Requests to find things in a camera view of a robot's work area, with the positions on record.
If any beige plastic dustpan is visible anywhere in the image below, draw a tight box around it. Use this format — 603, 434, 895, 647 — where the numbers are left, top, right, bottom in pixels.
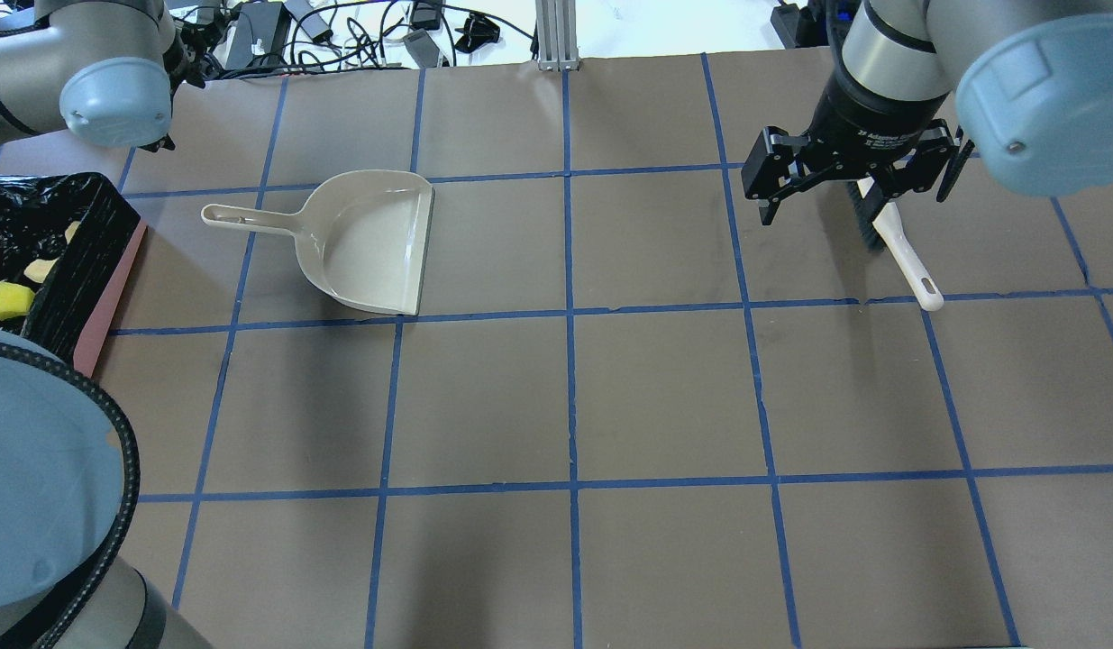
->
201, 169, 435, 316

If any green yellow sponge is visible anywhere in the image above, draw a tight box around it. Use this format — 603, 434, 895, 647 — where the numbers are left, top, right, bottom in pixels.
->
0, 281, 37, 321

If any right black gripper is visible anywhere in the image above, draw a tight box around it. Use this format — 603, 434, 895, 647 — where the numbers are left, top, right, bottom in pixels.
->
742, 71, 976, 226

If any beige hand brush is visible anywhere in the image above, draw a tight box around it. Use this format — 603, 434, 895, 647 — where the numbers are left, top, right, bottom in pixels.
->
845, 178, 944, 312

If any black power brick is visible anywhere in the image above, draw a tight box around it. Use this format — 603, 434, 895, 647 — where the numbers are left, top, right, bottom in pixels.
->
224, 1, 290, 70

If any aluminium frame post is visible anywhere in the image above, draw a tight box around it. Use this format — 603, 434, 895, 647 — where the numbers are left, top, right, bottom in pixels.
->
535, 0, 581, 71

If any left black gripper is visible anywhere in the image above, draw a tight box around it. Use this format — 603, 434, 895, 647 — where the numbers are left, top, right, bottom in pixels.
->
164, 23, 224, 91

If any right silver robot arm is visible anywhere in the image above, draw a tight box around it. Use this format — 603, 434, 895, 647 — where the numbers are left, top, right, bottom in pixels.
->
741, 1, 1113, 225

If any black lined trash bin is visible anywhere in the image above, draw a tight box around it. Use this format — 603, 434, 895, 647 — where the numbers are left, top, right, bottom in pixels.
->
0, 171, 147, 375

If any toy croissant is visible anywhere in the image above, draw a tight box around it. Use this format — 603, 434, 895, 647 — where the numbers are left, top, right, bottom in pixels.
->
23, 222, 81, 285

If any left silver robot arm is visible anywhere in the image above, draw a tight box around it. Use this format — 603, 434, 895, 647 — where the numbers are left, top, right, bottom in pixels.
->
0, 1, 207, 648

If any black power adapter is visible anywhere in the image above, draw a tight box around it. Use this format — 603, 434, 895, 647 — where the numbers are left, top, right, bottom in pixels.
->
770, 1, 823, 49

